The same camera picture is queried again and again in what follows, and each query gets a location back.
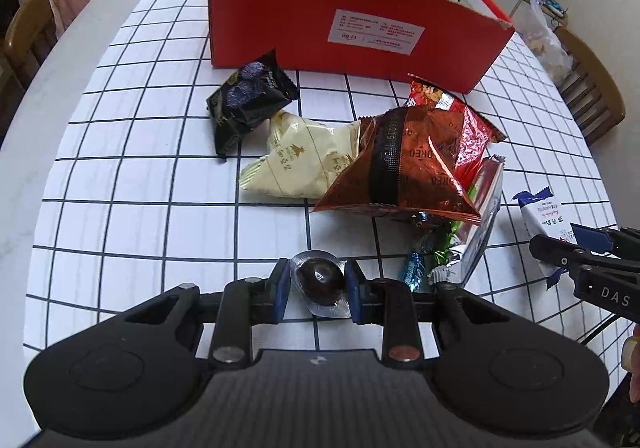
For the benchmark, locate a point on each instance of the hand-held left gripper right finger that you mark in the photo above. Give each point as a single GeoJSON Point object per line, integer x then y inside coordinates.
{"type": "Point", "coordinates": [353, 293]}

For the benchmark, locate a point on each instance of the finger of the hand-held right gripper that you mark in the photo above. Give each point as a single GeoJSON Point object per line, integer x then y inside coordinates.
{"type": "Point", "coordinates": [560, 255]}
{"type": "Point", "coordinates": [590, 238]}

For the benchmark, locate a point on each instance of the white grid tablecloth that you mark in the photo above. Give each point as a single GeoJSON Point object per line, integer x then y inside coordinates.
{"type": "Point", "coordinates": [150, 178]}

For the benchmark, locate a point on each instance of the chocolate ball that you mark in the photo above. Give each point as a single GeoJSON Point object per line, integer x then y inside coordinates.
{"type": "Point", "coordinates": [320, 283]}

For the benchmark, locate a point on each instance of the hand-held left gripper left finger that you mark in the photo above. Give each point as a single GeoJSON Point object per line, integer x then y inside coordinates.
{"type": "Point", "coordinates": [280, 290]}

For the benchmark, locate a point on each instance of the white and blue snack packet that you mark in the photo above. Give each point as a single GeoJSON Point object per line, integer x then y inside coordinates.
{"type": "Point", "coordinates": [542, 215]}

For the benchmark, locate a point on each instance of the green wrapped candy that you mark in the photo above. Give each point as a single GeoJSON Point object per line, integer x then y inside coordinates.
{"type": "Point", "coordinates": [447, 245]}

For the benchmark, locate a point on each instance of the silver wrapped candy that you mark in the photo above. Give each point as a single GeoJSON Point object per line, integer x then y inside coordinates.
{"type": "Point", "coordinates": [442, 275]}

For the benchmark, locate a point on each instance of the black snack packet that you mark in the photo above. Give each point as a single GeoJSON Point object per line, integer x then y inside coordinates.
{"type": "Point", "coordinates": [247, 103]}

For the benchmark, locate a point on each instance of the wooden chair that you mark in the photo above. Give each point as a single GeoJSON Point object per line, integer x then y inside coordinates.
{"type": "Point", "coordinates": [595, 88]}
{"type": "Point", "coordinates": [25, 38]}

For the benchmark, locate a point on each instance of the cream snack packet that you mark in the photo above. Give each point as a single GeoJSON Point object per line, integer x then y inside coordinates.
{"type": "Point", "coordinates": [287, 158]}
{"type": "Point", "coordinates": [342, 148]}

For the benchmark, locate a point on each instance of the blue wrapped candy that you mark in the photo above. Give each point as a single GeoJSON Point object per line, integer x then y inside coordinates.
{"type": "Point", "coordinates": [412, 270]}

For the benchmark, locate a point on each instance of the copper metallic cookie packet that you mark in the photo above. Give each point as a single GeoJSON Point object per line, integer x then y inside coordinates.
{"type": "Point", "coordinates": [420, 163]}

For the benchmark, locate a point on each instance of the person's right hand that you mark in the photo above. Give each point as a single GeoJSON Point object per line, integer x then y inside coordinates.
{"type": "Point", "coordinates": [635, 363]}

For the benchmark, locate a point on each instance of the red cardboard box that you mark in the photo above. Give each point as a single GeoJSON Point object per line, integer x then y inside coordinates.
{"type": "Point", "coordinates": [310, 13]}

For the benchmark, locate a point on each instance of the clear plastic bag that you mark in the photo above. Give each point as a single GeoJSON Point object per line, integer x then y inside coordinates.
{"type": "Point", "coordinates": [542, 38]}

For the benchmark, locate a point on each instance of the red snack packet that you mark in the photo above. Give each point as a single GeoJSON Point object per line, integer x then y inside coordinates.
{"type": "Point", "coordinates": [470, 133]}

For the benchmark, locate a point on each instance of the silver snack packet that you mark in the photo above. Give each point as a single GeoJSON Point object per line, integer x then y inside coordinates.
{"type": "Point", "coordinates": [482, 223]}

